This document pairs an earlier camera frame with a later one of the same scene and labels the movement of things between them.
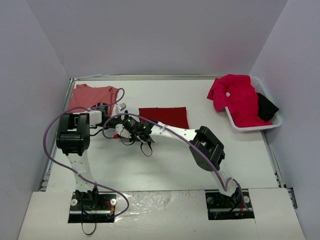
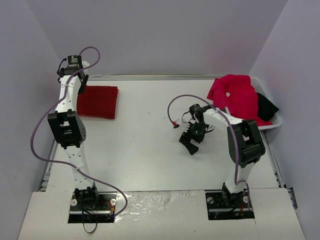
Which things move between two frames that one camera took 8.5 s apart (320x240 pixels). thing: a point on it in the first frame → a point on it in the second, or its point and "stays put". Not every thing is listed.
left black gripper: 110,122 → 81,83
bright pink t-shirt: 237,93 stays put
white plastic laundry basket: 276,119 stays put
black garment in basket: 266,109 stays put
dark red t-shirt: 174,116 → 97,101
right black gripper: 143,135 → 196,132
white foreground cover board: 163,215 stays put
